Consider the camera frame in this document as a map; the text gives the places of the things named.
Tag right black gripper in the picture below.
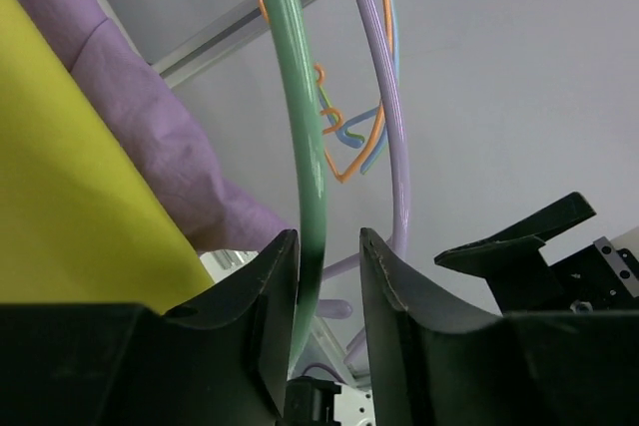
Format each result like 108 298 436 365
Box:
434 192 638 314

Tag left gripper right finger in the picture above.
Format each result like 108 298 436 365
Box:
359 228 638 425

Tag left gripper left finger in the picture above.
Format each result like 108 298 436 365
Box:
1 230 299 425

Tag yellow trousers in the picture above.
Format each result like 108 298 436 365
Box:
1 0 213 312

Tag orange clothes hanger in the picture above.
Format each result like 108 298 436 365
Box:
233 0 396 185

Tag lime green clothes hanger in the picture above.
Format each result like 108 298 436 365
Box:
317 81 385 176

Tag purple trousers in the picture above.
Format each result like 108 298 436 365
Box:
18 0 287 252

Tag blue clothes hanger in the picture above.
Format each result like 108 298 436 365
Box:
334 0 401 174

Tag purple clothes hanger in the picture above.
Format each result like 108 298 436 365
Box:
317 0 413 372

